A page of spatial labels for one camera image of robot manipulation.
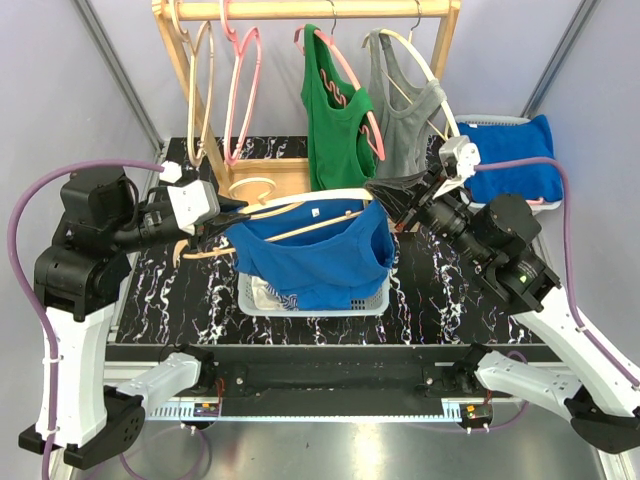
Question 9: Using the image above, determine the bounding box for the cream hanger with grey top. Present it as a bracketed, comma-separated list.
[379, 1, 460, 141]

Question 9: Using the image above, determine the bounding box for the blue folded cloth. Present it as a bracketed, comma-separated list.
[457, 114, 565, 205]

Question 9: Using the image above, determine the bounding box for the green tank top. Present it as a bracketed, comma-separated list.
[301, 24, 376, 191]

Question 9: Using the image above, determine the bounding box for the pink hanger with green top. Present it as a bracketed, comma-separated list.
[293, 0, 387, 162]

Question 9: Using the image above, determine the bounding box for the white perforated plastic basket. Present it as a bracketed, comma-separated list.
[237, 273, 390, 317]

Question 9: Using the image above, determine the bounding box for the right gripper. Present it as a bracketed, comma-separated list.
[365, 162, 492, 266]

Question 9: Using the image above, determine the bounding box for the grey tank top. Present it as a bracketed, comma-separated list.
[363, 29, 439, 179]

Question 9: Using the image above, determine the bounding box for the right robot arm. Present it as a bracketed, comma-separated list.
[365, 171, 639, 454]

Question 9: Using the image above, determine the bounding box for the pink hanger with striped top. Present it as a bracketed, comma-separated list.
[219, 0, 264, 166]

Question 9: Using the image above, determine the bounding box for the light wooden hanger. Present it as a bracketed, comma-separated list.
[169, 0, 217, 169]

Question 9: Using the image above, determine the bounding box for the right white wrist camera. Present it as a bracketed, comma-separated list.
[434, 135, 481, 198]

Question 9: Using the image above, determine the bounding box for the grey side basket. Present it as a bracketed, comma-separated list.
[456, 114, 563, 212]

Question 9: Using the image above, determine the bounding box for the wooden clothes rack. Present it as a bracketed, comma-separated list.
[152, 1, 461, 194]

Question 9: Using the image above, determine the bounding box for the blue white striped tank top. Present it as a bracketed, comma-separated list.
[264, 285, 299, 311]

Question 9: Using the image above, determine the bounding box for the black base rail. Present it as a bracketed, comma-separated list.
[104, 343, 544, 419]

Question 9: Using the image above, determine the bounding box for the wooden hanger with blue top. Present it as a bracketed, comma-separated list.
[172, 177, 374, 268]

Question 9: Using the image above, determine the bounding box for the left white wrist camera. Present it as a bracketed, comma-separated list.
[159, 161, 221, 236]

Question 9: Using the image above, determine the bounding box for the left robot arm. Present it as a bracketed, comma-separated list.
[7, 160, 245, 470]

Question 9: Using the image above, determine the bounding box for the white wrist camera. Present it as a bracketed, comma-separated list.
[159, 161, 221, 236]
[434, 135, 481, 198]

